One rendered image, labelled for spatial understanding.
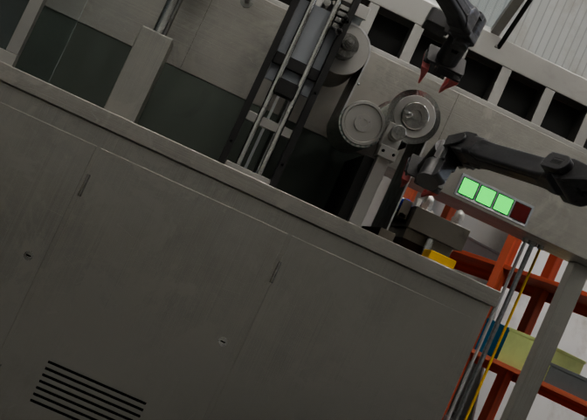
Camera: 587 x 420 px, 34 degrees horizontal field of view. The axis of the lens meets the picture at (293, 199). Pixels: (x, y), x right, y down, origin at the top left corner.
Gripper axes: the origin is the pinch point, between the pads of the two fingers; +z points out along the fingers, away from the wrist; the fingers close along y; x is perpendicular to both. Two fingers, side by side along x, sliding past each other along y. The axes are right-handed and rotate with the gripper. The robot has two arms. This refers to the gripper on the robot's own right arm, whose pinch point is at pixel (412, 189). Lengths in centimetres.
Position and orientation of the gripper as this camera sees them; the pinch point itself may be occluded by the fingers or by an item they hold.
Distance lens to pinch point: 248.2
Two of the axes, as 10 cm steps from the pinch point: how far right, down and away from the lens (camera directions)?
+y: 9.0, 4.2, 1.0
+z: -3.1, 4.8, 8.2
